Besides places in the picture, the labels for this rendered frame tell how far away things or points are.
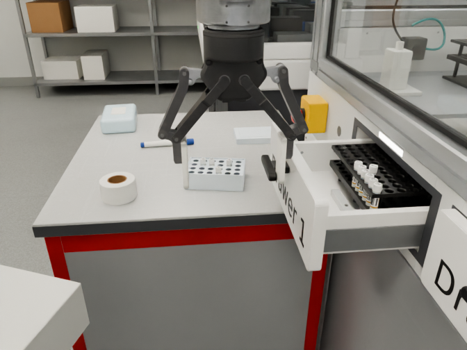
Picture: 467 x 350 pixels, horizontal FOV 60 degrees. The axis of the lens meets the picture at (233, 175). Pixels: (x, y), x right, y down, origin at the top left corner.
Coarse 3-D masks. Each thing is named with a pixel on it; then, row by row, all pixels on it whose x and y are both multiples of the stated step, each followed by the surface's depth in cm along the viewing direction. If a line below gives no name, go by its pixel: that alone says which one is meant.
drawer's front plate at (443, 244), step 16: (448, 224) 46; (464, 224) 44; (432, 240) 49; (448, 240) 46; (464, 240) 43; (432, 256) 49; (448, 256) 46; (464, 256) 43; (432, 272) 49; (448, 272) 46; (464, 272) 43; (432, 288) 49; (448, 288) 46; (448, 304) 46; (464, 304) 43; (464, 320) 43; (464, 336) 44
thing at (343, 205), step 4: (332, 192) 67; (336, 192) 66; (340, 192) 66; (332, 196) 67; (336, 196) 65; (340, 196) 65; (336, 200) 65; (340, 200) 64; (344, 200) 64; (336, 204) 65; (340, 204) 64; (344, 204) 63; (348, 204) 63; (340, 208) 64; (344, 208) 62; (348, 208) 62
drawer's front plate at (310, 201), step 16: (272, 128) 73; (272, 144) 74; (288, 160) 61; (304, 160) 59; (288, 176) 62; (304, 176) 54; (288, 192) 62; (304, 192) 53; (320, 192) 50; (304, 208) 53; (320, 208) 49; (304, 224) 54; (320, 224) 50; (304, 240) 54; (320, 240) 51; (304, 256) 54; (320, 256) 52
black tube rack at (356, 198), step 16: (352, 144) 71; (368, 144) 71; (336, 160) 72; (368, 160) 65; (384, 160) 65; (352, 176) 66; (384, 176) 61; (400, 176) 61; (352, 192) 62; (384, 192) 56; (400, 192) 56; (416, 192) 56; (368, 208) 58
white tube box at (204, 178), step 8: (192, 160) 90; (208, 160) 90; (216, 160) 90; (224, 160) 90; (232, 160) 90; (240, 160) 90; (192, 168) 87; (200, 168) 87; (208, 168) 87; (224, 168) 86; (232, 168) 86; (240, 168) 86; (192, 176) 84; (200, 176) 84; (208, 176) 84; (216, 176) 83; (224, 176) 83; (232, 176) 83; (240, 176) 83; (192, 184) 85; (200, 184) 85; (208, 184) 84; (216, 184) 84; (224, 184) 84; (232, 184) 84; (240, 184) 84
